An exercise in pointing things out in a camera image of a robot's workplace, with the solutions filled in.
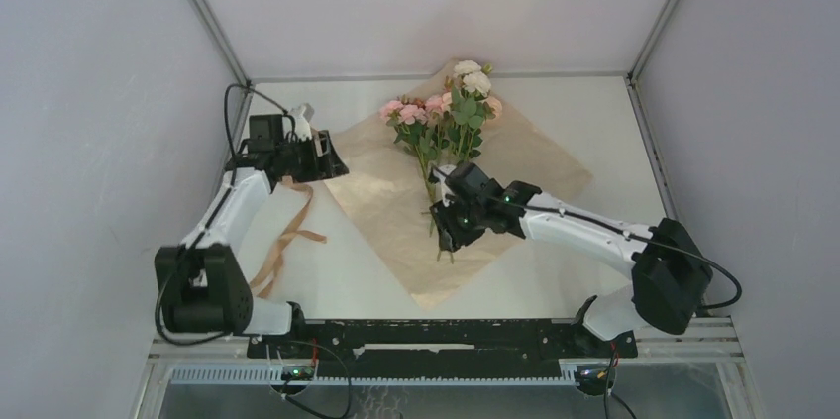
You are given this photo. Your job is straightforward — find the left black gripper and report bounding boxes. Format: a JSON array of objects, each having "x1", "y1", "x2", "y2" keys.
[{"x1": 277, "y1": 131, "x2": 349, "y2": 184}]

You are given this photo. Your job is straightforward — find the beige wrapping paper sheet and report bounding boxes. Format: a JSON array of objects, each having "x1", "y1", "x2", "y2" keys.
[{"x1": 324, "y1": 61, "x2": 594, "y2": 311}]

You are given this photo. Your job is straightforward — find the pink rose stem bunch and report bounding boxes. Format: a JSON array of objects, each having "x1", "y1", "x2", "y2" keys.
[{"x1": 378, "y1": 94, "x2": 452, "y2": 204}]

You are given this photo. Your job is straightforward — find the tan ribbon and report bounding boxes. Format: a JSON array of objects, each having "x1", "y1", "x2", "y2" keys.
[{"x1": 249, "y1": 176, "x2": 328, "y2": 300}]

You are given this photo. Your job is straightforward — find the white rose stem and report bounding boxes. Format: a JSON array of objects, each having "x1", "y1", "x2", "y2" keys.
[{"x1": 449, "y1": 59, "x2": 495, "y2": 161}]

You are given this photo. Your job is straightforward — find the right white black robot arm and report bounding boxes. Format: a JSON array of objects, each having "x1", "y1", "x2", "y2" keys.
[{"x1": 428, "y1": 162, "x2": 713, "y2": 356}]

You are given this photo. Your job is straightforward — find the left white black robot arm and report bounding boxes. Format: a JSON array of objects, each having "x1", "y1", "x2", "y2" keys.
[{"x1": 154, "y1": 104, "x2": 349, "y2": 357}]

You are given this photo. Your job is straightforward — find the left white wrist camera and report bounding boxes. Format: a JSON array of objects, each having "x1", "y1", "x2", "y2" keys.
[{"x1": 289, "y1": 103, "x2": 314, "y2": 141}]

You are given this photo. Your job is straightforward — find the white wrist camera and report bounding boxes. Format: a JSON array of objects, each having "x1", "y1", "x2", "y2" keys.
[
  {"x1": 289, "y1": 103, "x2": 314, "y2": 141},
  {"x1": 430, "y1": 164, "x2": 456, "y2": 207}
]

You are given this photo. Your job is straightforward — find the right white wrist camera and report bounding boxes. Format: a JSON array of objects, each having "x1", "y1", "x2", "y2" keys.
[{"x1": 430, "y1": 164, "x2": 456, "y2": 207}]

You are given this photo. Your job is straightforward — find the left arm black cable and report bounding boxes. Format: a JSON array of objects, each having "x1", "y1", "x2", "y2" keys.
[{"x1": 152, "y1": 82, "x2": 356, "y2": 419}]

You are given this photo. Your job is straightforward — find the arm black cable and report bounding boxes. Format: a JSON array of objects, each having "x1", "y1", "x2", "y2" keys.
[
  {"x1": 152, "y1": 82, "x2": 356, "y2": 419},
  {"x1": 430, "y1": 164, "x2": 744, "y2": 419}
]

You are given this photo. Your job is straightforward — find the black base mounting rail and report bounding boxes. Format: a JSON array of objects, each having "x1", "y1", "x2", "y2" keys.
[{"x1": 247, "y1": 318, "x2": 638, "y2": 381}]

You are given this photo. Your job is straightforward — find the white slotted cable duct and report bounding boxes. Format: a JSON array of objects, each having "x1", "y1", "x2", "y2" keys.
[{"x1": 167, "y1": 363, "x2": 578, "y2": 387}]

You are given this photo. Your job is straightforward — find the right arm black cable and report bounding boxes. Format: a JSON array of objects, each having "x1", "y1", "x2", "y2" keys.
[{"x1": 430, "y1": 164, "x2": 744, "y2": 419}]

